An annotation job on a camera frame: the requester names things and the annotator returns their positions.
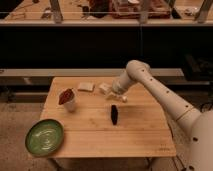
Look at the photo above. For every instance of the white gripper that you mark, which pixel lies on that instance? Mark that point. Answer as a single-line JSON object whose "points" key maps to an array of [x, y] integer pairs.
{"points": [[112, 95]]}

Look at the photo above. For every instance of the white paper cup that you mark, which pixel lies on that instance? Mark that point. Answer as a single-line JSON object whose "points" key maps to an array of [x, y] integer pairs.
{"points": [[70, 105]]}

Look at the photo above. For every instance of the black upright eraser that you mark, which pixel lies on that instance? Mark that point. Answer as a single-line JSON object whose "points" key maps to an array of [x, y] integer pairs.
{"points": [[114, 114]]}

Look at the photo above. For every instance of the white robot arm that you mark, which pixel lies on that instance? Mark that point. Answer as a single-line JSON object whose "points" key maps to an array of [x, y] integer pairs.
{"points": [[198, 126]]}

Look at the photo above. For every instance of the wooden folding table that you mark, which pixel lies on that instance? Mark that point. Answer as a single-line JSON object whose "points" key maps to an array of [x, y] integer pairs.
{"points": [[141, 129]]}

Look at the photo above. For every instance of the red chip bag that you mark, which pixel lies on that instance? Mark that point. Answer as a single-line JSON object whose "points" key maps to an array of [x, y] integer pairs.
{"points": [[66, 96]]}

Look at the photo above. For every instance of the green round plate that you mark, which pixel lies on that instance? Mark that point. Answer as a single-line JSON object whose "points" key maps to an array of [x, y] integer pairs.
{"points": [[44, 138]]}

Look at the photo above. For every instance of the white plastic bottle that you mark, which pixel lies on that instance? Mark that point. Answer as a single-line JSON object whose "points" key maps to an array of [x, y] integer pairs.
{"points": [[104, 88]]}

